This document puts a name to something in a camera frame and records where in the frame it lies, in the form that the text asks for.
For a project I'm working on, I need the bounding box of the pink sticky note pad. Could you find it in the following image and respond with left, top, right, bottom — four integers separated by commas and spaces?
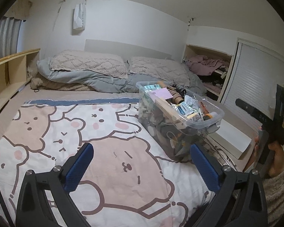
149, 88, 173, 100

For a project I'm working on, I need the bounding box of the cartoon bear blanket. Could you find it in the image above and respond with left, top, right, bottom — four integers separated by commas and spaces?
0, 103, 214, 226

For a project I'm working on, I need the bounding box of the person right hand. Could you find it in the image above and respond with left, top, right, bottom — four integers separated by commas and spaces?
252, 134, 284, 178

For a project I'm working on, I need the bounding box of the white louvred closet door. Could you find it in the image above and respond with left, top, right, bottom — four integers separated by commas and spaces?
222, 38, 284, 131

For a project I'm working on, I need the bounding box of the white wall air conditioner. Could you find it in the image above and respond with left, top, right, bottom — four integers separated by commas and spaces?
72, 3, 86, 35

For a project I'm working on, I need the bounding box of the beige fuzzy sleeve forearm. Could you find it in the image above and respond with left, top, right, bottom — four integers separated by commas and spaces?
262, 171, 284, 226

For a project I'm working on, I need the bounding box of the clear plastic clutter bin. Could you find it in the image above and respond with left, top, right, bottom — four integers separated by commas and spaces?
136, 82, 225, 161

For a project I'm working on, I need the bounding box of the grey duvet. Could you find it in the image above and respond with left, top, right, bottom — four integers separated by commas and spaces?
37, 58, 206, 95

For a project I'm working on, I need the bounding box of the white closet shelf unit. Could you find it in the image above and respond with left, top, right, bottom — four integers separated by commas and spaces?
183, 44, 233, 101

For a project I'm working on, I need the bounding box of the grey curtain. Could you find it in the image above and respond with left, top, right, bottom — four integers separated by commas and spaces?
0, 17, 22, 58

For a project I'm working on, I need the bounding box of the wooden bedside shelf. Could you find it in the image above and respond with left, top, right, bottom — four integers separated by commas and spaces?
0, 48, 40, 112

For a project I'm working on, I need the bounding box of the pile of pink clothes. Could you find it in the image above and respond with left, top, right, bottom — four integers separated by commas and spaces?
185, 55, 228, 76

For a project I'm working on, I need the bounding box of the beige fleece blanket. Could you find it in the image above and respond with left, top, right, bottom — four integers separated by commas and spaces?
29, 73, 95, 91

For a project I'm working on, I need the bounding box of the white flat board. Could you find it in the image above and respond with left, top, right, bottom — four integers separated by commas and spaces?
209, 119, 251, 159

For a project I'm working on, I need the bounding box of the beige quilted left pillow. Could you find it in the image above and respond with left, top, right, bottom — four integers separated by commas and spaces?
50, 50, 128, 79

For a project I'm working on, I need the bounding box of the beige quilted right pillow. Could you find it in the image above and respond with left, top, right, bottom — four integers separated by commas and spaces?
129, 57, 190, 87

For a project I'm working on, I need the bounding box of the beige quilted pillow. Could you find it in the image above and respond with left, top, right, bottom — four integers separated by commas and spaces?
50, 50, 128, 79
129, 57, 190, 87

